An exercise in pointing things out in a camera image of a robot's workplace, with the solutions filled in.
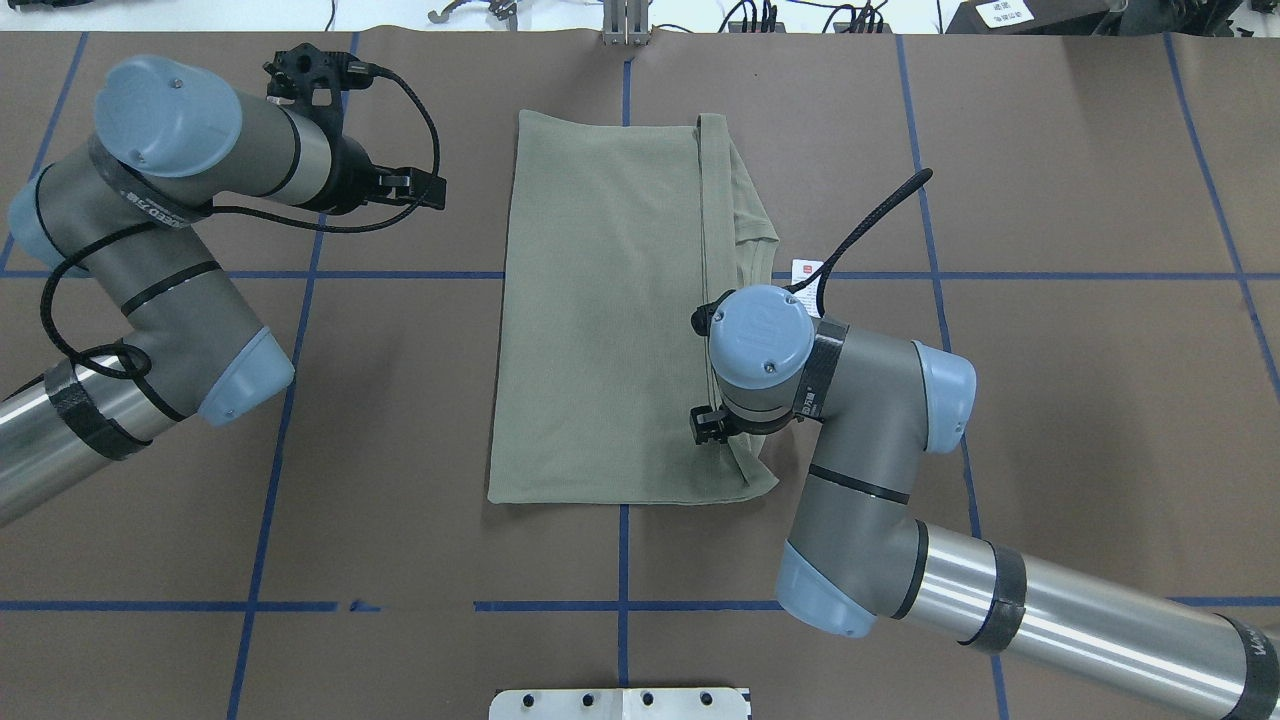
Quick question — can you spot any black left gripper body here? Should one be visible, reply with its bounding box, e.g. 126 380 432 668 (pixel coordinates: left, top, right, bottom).
262 44 447 214

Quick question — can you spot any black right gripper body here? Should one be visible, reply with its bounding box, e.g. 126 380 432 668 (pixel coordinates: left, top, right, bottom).
690 300 801 445

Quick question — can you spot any olive green long-sleeve shirt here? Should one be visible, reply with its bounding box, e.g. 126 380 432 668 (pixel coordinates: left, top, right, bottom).
486 110 780 505

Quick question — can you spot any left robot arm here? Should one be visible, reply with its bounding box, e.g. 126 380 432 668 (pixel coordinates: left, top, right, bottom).
1 44 447 524

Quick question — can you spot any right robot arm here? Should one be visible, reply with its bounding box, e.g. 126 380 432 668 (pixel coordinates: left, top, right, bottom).
690 284 1277 719

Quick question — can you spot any white paper hang tag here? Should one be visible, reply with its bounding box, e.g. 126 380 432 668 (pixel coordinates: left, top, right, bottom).
786 258 826 293

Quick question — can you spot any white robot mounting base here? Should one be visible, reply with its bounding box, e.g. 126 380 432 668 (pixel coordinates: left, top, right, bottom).
488 687 753 719

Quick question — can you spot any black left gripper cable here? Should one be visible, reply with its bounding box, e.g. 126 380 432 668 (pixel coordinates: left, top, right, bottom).
38 61 443 380

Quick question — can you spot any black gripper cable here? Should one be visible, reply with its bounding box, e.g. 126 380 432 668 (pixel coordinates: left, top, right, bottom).
38 61 443 380
785 167 934 322

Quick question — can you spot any aluminium frame post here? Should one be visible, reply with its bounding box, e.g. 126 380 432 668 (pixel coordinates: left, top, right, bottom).
602 0 652 47

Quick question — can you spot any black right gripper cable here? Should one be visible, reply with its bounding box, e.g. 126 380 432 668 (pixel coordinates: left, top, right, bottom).
785 167 934 322

